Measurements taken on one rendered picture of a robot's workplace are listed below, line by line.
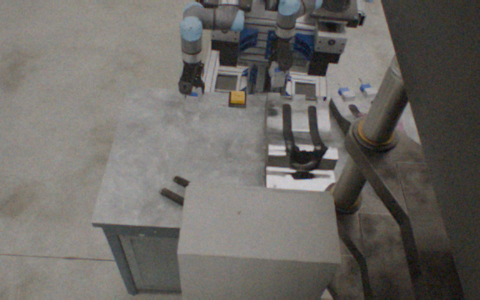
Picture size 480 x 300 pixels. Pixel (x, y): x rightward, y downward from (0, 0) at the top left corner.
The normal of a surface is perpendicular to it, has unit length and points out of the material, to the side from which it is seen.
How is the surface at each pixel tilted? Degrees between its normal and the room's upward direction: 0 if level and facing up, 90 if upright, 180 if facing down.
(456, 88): 90
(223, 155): 0
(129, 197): 0
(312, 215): 0
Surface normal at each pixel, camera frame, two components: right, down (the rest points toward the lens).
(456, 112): -1.00, -0.07
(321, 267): -0.04, 0.79
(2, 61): 0.06, -0.61
